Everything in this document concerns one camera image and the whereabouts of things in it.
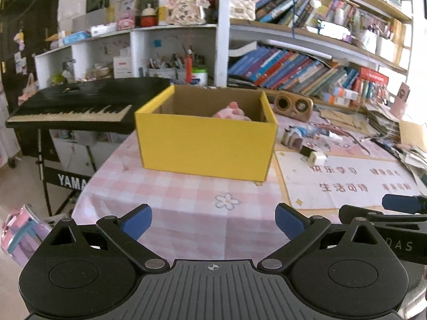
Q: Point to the white tissue pack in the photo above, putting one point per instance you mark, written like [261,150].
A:
[103,29]

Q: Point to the white box with red label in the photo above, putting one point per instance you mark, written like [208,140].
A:
[122,67]

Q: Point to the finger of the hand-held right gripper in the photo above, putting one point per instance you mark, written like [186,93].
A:
[353,212]
[400,203]

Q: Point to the white picture frame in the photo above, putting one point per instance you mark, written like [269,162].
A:
[128,4]

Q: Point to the black electronic keyboard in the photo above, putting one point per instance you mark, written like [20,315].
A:
[83,93]

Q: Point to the pink tote bag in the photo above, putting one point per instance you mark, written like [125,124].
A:
[28,90]

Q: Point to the light blue white tube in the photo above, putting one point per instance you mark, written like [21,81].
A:
[312,130]

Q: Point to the floral pink fabric bag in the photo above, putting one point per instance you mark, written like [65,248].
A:
[185,5]

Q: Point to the orange white small boxes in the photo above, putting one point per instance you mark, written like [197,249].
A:
[343,94]

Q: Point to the yellow cardboard box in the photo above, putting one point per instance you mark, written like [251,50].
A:
[200,146]

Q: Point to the white bookshelf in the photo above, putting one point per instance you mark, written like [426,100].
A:
[222,40]

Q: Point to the pile of papers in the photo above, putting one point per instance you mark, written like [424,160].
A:
[383,120]

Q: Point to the desktop with pink checked tablecloth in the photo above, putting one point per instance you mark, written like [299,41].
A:
[186,213]

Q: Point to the white storage box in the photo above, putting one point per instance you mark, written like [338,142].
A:
[385,48]

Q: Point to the white printed desk mat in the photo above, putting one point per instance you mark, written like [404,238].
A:
[333,193]

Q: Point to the dark picture frame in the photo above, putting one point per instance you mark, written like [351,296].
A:
[96,1]

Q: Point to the white jar with green lid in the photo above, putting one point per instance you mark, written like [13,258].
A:
[199,76]

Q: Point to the pink card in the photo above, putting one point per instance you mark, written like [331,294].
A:
[402,98]

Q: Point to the yellow white carton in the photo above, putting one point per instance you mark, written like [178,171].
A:
[162,11]

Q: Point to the pink school backpack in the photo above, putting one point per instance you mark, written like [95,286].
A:
[23,236]

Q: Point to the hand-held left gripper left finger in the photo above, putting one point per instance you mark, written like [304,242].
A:
[137,220]

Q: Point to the black keyboard stand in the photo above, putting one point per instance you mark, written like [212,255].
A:
[71,180]

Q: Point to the small grey white gadget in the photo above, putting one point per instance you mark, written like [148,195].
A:
[291,137]

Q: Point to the pink plush paw toy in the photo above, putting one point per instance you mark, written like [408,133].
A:
[232,111]

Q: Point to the pen holder with pens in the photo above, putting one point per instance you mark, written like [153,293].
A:
[163,71]

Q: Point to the grey box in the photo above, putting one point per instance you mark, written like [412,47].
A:
[87,20]

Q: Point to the blue wet wipes pack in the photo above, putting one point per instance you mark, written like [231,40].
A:
[76,37]

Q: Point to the brown cardboard piece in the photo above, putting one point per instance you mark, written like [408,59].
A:
[413,135]

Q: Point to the pink pouch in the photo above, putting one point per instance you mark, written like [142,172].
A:
[125,22]

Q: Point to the wooden speaker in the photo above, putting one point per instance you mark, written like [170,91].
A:
[292,105]

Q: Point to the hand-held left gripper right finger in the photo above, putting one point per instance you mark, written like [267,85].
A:
[288,221]

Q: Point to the white plastic drawer unit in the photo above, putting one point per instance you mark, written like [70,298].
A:
[76,143]

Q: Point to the white quilted handbag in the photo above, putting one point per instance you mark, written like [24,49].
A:
[242,8]

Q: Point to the white charger plug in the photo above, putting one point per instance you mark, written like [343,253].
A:
[317,157]

